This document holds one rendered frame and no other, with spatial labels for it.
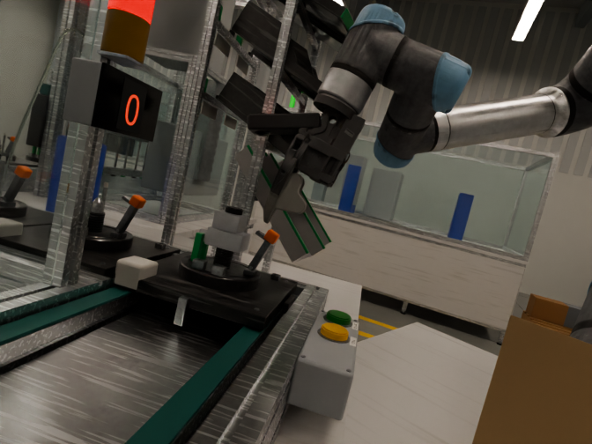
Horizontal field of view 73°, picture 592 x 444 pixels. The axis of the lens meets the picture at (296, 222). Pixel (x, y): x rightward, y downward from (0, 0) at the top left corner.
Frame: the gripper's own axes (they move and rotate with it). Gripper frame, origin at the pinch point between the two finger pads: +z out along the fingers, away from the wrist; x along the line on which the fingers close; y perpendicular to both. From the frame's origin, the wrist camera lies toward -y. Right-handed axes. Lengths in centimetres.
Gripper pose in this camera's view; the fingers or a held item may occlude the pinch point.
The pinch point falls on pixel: (265, 213)
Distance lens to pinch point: 63.5
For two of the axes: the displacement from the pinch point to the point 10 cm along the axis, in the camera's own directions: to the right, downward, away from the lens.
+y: 8.8, 4.7, -0.9
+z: -4.7, 8.8, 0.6
